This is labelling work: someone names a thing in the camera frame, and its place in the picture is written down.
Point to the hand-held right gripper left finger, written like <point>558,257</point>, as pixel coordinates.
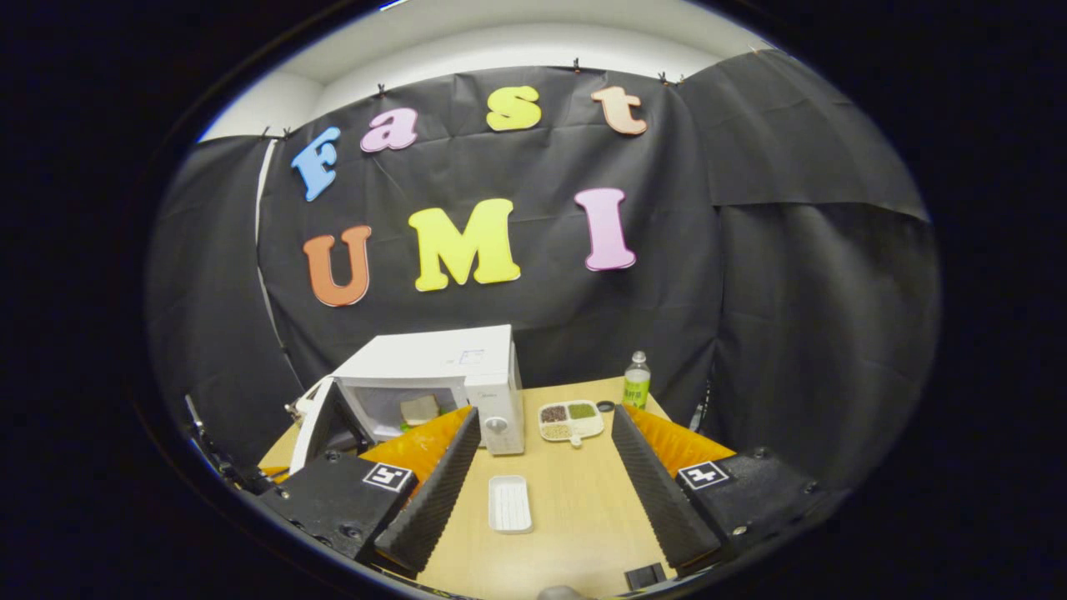
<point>433,500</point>

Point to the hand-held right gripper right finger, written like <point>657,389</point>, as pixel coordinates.
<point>658,500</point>

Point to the sandwich with lettuce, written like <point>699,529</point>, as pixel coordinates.
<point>419,408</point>

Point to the white microwave oven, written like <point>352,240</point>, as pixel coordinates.
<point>433,358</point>

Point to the small white rectangular tray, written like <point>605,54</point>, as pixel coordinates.
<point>510,504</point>

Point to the green drink bottle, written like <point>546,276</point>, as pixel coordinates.
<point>636,387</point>

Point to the white divided dish of grains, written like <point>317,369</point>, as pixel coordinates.
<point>571,423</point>

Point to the black backdrop cloth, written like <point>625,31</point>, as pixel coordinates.
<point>750,292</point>

